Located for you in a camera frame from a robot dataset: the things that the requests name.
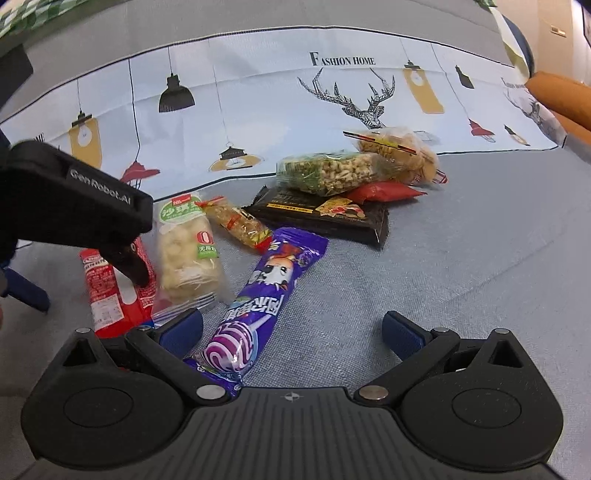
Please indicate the green checked cloth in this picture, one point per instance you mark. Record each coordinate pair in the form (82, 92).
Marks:
(27, 14)

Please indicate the white patterned pillow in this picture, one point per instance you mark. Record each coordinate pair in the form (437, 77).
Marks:
(515, 41)

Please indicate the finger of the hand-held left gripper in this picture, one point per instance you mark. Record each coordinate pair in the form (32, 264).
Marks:
(136, 272)
(27, 288)

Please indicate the dark object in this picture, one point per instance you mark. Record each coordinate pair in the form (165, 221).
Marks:
(11, 74)

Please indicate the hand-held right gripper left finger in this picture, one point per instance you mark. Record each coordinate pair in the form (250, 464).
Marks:
(182, 330)

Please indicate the white wall socket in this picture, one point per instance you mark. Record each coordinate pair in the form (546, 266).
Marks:
(558, 31)

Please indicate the small red yellow candy packet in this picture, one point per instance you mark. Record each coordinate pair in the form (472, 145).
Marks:
(240, 226)

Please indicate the red sauce-like snack packet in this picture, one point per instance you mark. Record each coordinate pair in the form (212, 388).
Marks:
(388, 191)

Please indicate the black cracker packet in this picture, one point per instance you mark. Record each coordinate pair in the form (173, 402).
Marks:
(295, 214)

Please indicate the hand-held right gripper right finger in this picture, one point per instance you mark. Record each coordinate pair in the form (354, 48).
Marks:
(401, 334)

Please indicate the clear puffed rice cake packet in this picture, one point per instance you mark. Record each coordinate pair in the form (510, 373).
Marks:
(332, 173)

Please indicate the clear peanut snack packet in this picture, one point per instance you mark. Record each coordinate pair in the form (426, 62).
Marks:
(401, 152)

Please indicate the purple lollipop packet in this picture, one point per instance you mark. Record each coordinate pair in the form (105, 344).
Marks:
(268, 295)

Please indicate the orange pillow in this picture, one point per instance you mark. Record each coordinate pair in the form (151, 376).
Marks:
(563, 101)

